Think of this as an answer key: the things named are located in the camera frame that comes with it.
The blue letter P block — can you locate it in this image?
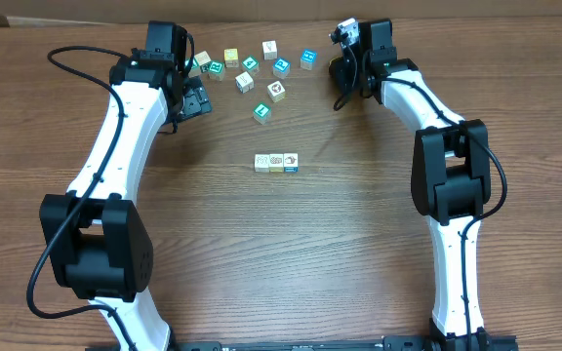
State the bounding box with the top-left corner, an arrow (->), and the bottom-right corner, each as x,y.
272,58 -> 291,79

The green letter R block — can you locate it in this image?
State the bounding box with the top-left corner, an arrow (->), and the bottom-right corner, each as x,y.
208,60 -> 225,81

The plain wooden block number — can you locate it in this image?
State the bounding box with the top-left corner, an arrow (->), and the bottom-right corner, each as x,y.
194,51 -> 212,74

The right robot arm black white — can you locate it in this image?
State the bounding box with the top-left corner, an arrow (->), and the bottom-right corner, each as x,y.
329,18 -> 492,350

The yellow top block left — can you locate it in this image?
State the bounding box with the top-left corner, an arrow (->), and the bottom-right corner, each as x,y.
223,48 -> 240,68

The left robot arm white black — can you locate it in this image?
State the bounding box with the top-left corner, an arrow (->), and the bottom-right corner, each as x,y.
26,21 -> 211,350

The blue block top right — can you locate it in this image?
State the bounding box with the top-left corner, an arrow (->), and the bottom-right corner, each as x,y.
300,49 -> 317,70

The green block far left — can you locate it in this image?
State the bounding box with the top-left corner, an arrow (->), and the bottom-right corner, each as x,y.
188,58 -> 201,78

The green letter L block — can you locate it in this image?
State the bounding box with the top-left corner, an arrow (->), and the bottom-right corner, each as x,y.
253,102 -> 272,125

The white block red picture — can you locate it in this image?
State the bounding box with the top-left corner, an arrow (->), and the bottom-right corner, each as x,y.
266,81 -> 286,103
283,153 -> 299,173

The white block yellow side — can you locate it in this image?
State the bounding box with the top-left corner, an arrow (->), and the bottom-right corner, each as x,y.
268,153 -> 284,173

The green block number four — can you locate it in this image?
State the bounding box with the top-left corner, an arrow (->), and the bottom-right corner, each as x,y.
241,56 -> 260,75

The white block top centre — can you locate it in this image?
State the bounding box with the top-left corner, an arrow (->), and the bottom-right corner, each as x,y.
262,40 -> 278,60

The white engraved block blue side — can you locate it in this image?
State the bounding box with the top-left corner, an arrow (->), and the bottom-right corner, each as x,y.
254,154 -> 270,173

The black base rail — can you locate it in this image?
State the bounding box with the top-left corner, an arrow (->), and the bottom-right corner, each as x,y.
169,334 -> 519,351

